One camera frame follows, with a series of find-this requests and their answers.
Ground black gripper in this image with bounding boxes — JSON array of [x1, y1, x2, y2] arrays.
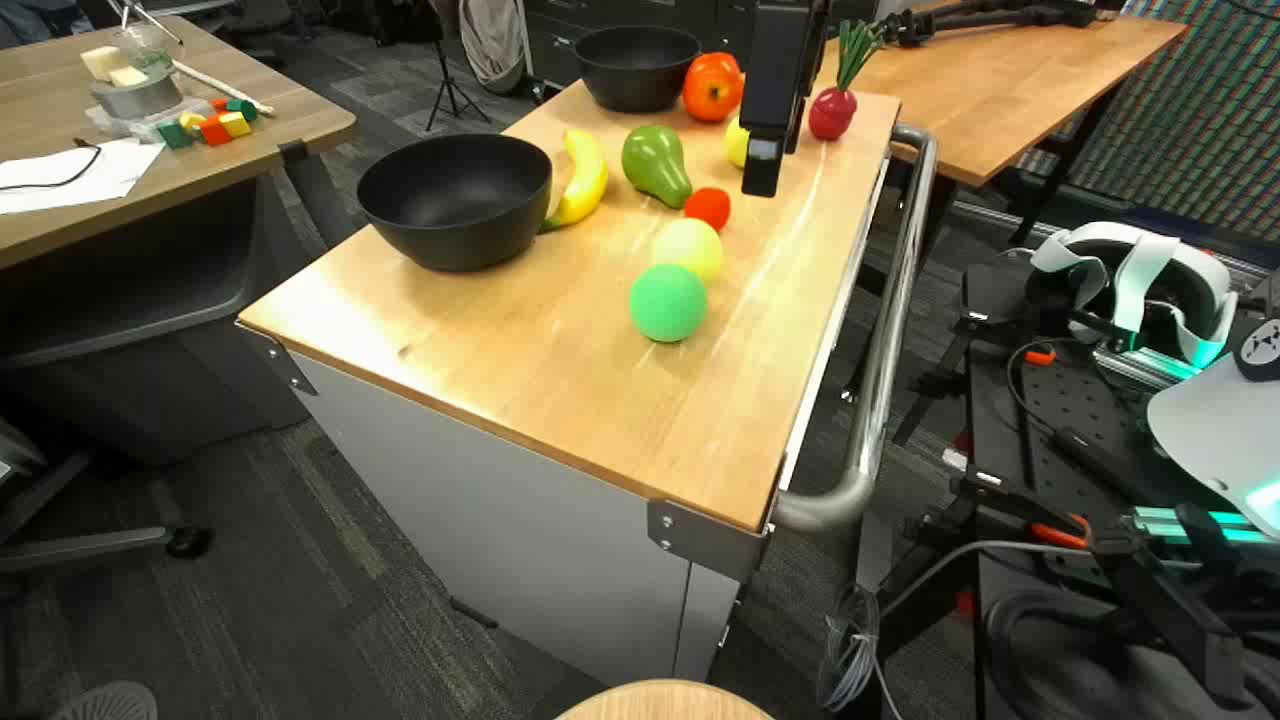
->
[[742, 0, 831, 201]]

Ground orange toy bell pepper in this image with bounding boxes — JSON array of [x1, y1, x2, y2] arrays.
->
[[681, 48, 750, 130]]

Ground small red textured fruit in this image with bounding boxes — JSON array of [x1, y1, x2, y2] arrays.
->
[[681, 184, 735, 236]]

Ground yellow-green smooth ball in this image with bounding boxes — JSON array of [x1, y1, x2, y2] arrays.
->
[[648, 215, 732, 287]]

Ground green smooth ball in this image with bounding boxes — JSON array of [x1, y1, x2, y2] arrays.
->
[[629, 259, 712, 350]]

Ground yellow toy banana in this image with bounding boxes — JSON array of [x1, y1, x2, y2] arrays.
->
[[541, 124, 615, 234]]

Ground red toy radish green leaves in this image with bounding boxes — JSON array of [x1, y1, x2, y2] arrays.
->
[[804, 15, 889, 146]]

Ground black bowl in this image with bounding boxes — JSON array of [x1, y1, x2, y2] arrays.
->
[[351, 130, 556, 276], [572, 23, 703, 115]]

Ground wooden office desk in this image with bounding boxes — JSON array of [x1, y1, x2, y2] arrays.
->
[[0, 14, 361, 373], [814, 9, 1194, 194]]

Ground white mesh bag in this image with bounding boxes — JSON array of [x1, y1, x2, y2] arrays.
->
[[457, 0, 536, 96]]

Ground black tripod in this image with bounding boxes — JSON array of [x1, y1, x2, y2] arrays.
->
[[421, 0, 495, 136]]

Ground white VR headset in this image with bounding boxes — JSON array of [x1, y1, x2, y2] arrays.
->
[[1025, 215, 1239, 391]]

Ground dark woven partition panel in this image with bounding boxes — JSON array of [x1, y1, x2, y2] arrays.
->
[[1066, 0, 1280, 253]]

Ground white cart cabinet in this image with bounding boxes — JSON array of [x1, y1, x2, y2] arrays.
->
[[265, 336, 775, 691]]

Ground black VR controller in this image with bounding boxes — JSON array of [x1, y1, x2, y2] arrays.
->
[[1234, 315, 1280, 386]]

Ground white stick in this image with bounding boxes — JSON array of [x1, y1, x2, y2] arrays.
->
[[169, 57, 280, 120]]

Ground round wooden stool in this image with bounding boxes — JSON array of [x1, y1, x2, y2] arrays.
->
[[556, 678, 775, 720]]

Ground clear plastic container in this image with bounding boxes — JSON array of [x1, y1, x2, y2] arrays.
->
[[75, 22, 190, 124]]

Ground white paper sheet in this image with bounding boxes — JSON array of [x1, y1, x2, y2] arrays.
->
[[0, 136, 169, 221]]

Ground black office chair base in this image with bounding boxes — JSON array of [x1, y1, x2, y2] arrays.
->
[[0, 416, 218, 579]]

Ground metal cart handle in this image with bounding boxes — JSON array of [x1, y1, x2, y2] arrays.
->
[[773, 120, 942, 542]]

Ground grey cable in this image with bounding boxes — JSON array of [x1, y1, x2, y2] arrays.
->
[[826, 536, 1112, 714]]

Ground orange handled clamp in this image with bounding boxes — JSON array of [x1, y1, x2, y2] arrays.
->
[[934, 463, 1102, 565]]

